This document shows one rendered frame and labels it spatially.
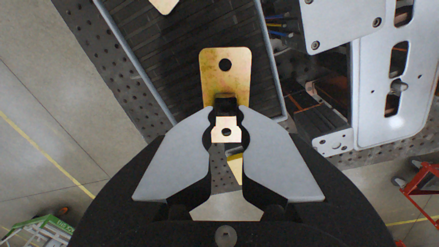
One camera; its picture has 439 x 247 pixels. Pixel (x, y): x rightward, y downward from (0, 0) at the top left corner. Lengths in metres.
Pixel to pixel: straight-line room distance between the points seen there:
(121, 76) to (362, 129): 0.83
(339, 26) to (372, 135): 0.36
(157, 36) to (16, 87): 2.26
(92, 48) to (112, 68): 0.09
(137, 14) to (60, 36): 1.66
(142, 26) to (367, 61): 0.40
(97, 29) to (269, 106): 0.69
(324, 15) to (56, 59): 1.90
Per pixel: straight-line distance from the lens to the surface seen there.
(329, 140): 0.42
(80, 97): 1.98
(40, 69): 2.11
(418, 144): 1.28
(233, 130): 0.15
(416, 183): 2.69
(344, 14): 0.27
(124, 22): 0.21
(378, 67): 0.47
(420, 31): 0.50
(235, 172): 0.27
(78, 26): 0.84
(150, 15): 0.19
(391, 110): 0.57
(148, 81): 0.20
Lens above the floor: 1.34
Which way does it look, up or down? 58 degrees down
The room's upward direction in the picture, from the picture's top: 176 degrees counter-clockwise
